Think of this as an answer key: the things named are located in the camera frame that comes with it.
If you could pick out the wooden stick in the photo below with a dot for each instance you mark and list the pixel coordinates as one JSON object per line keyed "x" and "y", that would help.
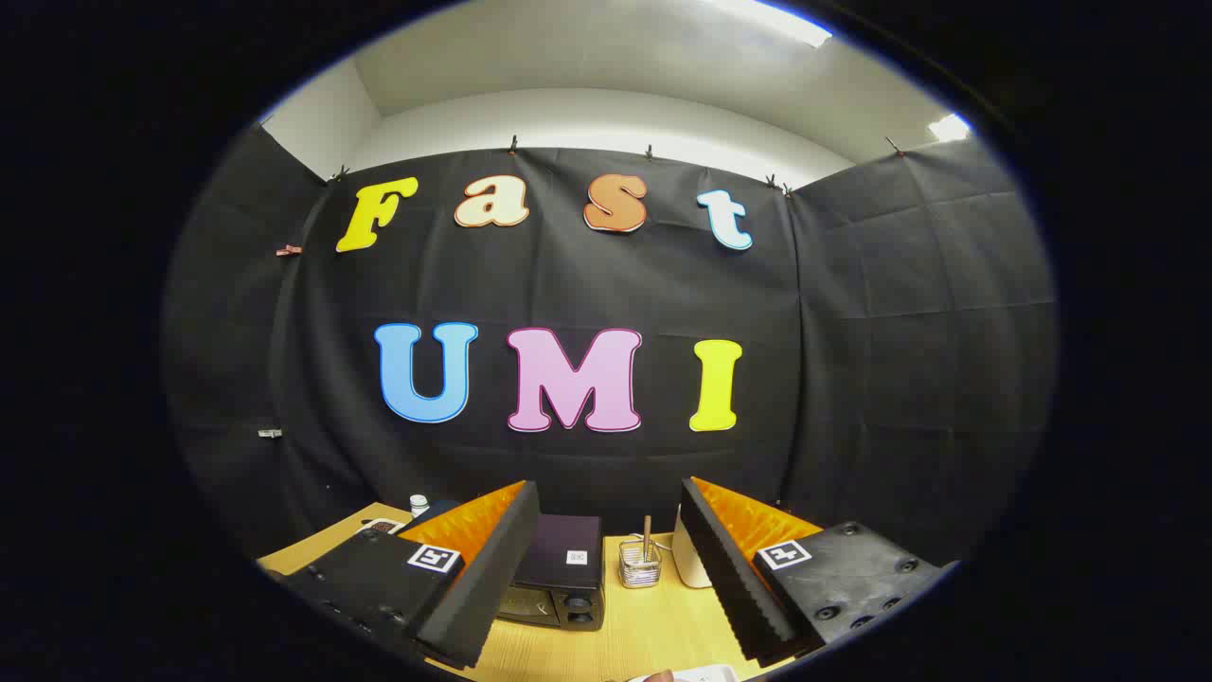
{"x": 648, "y": 530}

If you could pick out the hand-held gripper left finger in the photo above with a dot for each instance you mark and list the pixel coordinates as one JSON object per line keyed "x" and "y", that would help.
{"x": 492, "y": 568}

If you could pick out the small white bottle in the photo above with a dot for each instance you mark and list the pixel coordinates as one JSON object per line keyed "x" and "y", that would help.
{"x": 418, "y": 507}

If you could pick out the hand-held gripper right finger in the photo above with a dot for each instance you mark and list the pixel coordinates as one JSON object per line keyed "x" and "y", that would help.
{"x": 729, "y": 578}

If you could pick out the small ceiling light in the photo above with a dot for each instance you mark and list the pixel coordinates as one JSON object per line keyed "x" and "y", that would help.
{"x": 950, "y": 127}

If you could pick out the black toaster oven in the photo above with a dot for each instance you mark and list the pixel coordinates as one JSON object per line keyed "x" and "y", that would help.
{"x": 563, "y": 559}

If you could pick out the white square plate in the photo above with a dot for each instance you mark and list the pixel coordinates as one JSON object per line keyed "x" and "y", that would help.
{"x": 705, "y": 673}

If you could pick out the white bread toaster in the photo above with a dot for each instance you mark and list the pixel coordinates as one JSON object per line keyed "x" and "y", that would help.
{"x": 689, "y": 568}

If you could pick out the long ceiling light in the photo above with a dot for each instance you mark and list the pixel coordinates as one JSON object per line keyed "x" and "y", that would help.
{"x": 776, "y": 19}

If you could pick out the row of black cloth clips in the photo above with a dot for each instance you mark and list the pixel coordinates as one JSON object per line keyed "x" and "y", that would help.
{"x": 512, "y": 145}

